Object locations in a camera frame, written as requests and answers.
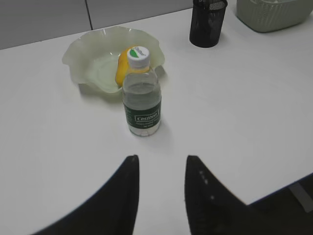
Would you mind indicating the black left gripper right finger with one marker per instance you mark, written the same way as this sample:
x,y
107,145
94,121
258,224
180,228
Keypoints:
x,y
212,209

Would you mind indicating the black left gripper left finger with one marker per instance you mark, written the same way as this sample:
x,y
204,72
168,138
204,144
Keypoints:
x,y
111,210

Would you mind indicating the clear plastic water bottle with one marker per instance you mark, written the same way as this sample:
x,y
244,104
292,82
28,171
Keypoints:
x,y
141,93

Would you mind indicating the yellow mango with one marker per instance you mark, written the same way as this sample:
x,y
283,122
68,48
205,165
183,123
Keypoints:
x,y
121,68

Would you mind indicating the translucent white wavy plate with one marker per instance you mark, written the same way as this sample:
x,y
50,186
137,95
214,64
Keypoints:
x,y
93,58

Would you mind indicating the black mesh pen holder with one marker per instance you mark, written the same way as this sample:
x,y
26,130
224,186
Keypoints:
x,y
206,23

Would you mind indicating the pale green plastic basket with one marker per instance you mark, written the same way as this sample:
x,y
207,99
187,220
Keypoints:
x,y
272,15

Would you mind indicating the grey table leg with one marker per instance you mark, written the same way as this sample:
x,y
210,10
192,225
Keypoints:
x,y
302,196

